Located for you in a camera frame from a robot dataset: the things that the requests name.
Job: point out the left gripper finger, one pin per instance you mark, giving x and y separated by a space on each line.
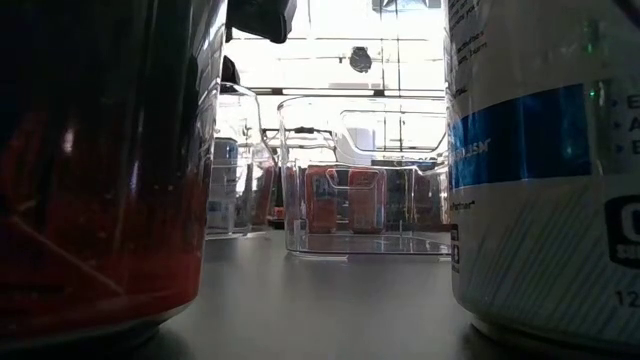
230 75

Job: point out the clear plastic bin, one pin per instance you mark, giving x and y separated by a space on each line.
292 150
250 125

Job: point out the white Celsius slim can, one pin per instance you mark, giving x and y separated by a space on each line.
225 165
540 150

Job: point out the red Fanta strawberry can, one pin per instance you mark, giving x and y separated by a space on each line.
366 200
321 200

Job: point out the red Coca-Cola can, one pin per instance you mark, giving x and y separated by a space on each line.
100 200

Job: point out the small black round fixture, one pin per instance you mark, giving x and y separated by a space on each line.
360 60

